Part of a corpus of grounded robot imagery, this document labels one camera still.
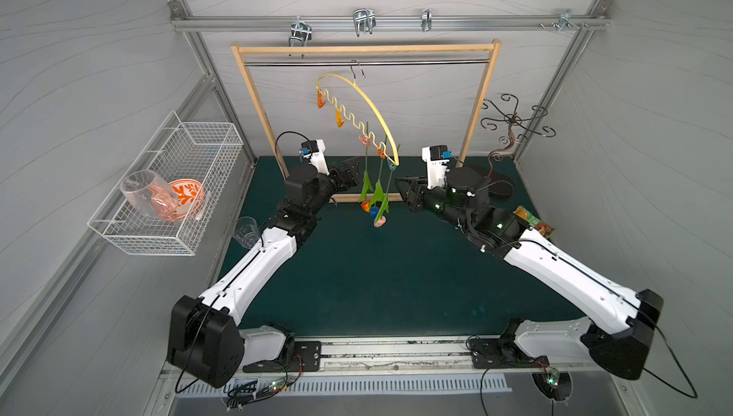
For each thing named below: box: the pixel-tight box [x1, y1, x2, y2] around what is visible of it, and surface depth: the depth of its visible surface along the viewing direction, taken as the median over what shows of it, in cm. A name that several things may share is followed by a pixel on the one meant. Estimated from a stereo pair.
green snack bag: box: [512, 205, 555, 240], surface depth 98 cm
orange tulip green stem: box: [358, 122, 374, 203], surface depth 92 cm
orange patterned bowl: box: [148, 178, 206, 223], surface depth 67 cm
